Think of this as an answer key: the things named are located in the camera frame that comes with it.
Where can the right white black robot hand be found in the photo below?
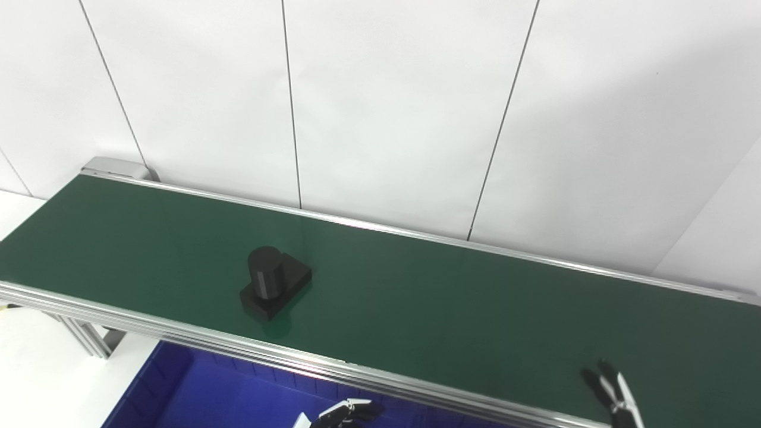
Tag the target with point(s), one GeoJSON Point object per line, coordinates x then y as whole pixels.
{"type": "Point", "coordinates": [618, 398]}

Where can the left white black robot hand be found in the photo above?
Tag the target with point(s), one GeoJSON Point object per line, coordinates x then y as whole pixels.
{"type": "Point", "coordinates": [348, 411]}

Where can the black cylinder-on-block part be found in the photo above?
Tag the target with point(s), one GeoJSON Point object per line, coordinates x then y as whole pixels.
{"type": "Point", "coordinates": [270, 279]}

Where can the green conveyor belt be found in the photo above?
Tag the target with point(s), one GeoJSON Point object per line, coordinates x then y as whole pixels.
{"type": "Point", "coordinates": [250, 351]}
{"type": "Point", "coordinates": [446, 309]}

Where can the blue plastic bin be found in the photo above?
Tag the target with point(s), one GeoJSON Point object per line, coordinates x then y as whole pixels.
{"type": "Point", "coordinates": [196, 392]}

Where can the aluminium conveyor leg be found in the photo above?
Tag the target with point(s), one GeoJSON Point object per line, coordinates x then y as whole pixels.
{"type": "Point", "coordinates": [89, 336]}

